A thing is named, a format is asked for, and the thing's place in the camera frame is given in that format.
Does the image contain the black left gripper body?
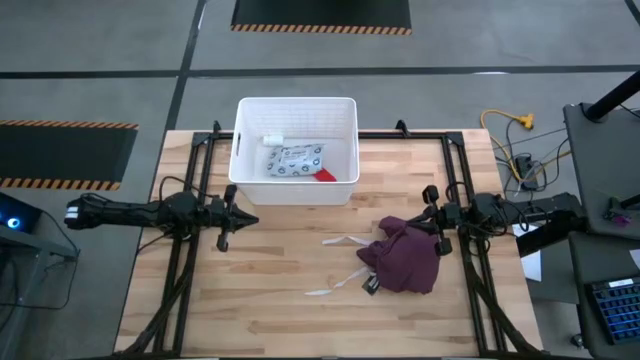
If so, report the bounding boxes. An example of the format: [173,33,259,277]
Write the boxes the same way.
[200,183,245,253]

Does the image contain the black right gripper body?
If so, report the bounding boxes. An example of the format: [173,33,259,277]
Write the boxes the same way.
[422,184,463,258]

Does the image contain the maroon cloth bundle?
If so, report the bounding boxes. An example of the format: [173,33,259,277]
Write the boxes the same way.
[355,215,443,296]

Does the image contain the grey blue-printed supply pack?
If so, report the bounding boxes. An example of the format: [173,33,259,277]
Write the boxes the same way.
[264,143,327,178]

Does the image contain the white perforated plastic basket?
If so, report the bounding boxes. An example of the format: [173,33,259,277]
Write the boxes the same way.
[227,95,362,208]

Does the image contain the black tag with white label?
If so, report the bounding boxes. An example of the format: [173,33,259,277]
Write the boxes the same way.
[361,274,382,297]

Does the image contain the black power strip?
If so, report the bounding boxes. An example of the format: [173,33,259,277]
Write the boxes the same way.
[514,154,540,192]

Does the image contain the white paper sheet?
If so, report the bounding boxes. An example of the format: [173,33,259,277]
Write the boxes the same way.
[511,221,543,283]

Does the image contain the grey lower cart surface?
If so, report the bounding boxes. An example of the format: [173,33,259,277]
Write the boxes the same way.
[566,231,640,360]

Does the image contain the grey side table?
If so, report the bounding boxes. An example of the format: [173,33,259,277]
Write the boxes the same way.
[562,101,640,242]

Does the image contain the black hazard-striped floor mat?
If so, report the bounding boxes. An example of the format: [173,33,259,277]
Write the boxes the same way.
[230,0,413,37]
[0,118,140,192]

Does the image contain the grey metal stand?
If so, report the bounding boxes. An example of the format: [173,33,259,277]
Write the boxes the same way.
[0,228,82,351]

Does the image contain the blue key tray box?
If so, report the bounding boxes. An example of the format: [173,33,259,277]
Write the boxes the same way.
[583,275,640,347]

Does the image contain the computer with blue light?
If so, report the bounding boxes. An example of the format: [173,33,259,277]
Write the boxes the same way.
[0,191,44,235]

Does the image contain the black slanted pole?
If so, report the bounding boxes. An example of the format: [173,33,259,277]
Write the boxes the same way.
[583,68,640,124]

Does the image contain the black metal table frame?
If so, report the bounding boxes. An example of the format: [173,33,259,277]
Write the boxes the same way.
[113,119,547,359]

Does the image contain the white fabric strap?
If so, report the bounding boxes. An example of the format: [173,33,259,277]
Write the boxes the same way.
[303,234,375,298]

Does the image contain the yellow extension cable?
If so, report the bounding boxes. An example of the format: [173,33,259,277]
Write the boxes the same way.
[479,108,572,185]

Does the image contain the black floor cable bundle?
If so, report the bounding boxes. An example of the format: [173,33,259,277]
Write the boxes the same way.
[491,116,572,192]

